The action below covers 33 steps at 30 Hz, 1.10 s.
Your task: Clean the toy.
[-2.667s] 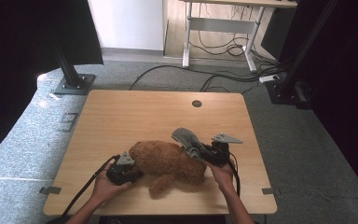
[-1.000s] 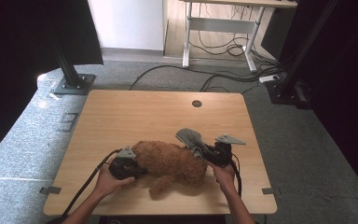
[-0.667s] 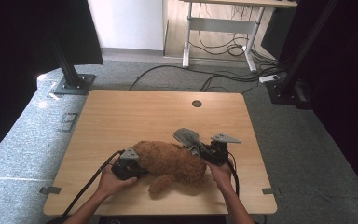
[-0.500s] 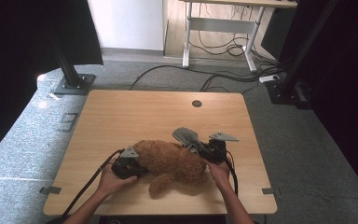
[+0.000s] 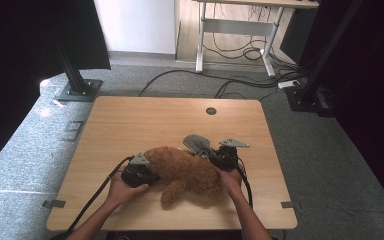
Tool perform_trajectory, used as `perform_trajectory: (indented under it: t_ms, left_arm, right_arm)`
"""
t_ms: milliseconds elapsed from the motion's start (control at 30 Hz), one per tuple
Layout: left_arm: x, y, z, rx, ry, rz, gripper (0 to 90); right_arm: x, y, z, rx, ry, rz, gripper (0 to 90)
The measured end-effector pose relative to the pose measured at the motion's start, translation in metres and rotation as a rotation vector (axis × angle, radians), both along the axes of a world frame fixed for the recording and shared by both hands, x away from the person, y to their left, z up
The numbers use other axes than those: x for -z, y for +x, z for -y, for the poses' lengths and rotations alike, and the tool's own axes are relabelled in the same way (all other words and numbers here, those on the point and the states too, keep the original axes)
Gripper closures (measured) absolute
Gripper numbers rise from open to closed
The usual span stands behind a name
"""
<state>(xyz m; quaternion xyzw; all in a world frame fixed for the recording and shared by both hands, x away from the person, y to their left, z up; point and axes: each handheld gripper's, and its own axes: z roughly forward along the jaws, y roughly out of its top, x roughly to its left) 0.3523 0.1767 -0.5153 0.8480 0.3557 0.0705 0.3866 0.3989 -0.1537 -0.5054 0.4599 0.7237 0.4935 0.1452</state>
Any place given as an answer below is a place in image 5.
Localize coiled black cables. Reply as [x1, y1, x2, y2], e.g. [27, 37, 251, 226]
[202, 32, 268, 62]

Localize brown teddy bear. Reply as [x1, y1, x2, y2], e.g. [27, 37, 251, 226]
[143, 145, 223, 207]

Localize white power strip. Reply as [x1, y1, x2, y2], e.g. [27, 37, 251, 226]
[277, 79, 301, 90]

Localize grey knit hat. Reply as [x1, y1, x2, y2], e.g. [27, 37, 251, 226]
[182, 133, 214, 159]

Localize white-framed wooden desk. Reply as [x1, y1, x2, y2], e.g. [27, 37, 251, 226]
[193, 0, 320, 78]

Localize grey floor tape square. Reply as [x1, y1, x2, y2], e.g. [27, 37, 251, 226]
[63, 120, 85, 143]

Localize person's right hand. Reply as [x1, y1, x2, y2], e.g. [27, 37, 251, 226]
[216, 166, 244, 200]

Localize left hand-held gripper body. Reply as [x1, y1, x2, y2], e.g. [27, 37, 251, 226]
[120, 152, 156, 188]

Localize black metal stand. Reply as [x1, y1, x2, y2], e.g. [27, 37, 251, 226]
[49, 19, 104, 103]
[284, 0, 364, 118]

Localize black curtain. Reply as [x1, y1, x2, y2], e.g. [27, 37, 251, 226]
[296, 0, 384, 216]
[0, 0, 112, 178]

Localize hand-held gripper black cable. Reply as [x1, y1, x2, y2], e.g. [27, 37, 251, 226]
[68, 155, 135, 234]
[234, 156, 254, 209]

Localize person's left hand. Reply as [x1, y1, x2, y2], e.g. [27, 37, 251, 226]
[108, 169, 149, 208]

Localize left hand-held gripper black cable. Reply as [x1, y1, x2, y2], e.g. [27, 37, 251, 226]
[68, 155, 135, 234]

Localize long black floor cable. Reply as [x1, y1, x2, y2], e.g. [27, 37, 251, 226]
[138, 68, 303, 100]

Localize right hand-held gripper black cable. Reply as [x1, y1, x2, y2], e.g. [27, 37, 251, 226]
[234, 156, 254, 209]

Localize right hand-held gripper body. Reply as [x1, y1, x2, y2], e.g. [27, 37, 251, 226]
[213, 138, 250, 173]

